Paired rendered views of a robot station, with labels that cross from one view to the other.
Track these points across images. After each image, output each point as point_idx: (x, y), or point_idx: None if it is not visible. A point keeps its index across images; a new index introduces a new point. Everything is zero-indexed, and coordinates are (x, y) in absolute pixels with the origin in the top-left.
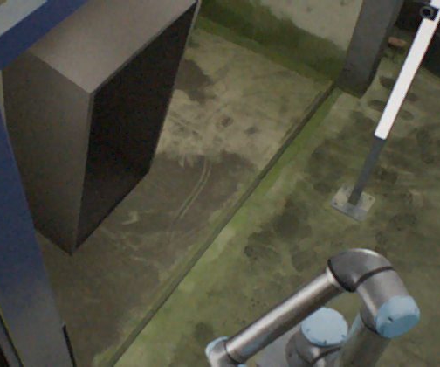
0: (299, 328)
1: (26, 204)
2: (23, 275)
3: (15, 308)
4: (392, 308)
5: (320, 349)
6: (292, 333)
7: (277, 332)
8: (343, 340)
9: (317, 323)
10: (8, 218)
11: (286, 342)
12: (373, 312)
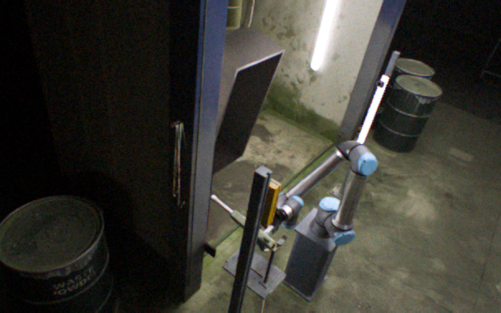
0: None
1: (222, 65)
2: (210, 105)
3: (203, 122)
4: (365, 156)
5: (329, 213)
6: (312, 219)
7: (310, 183)
8: None
9: (327, 201)
10: (215, 66)
11: (310, 222)
12: (357, 160)
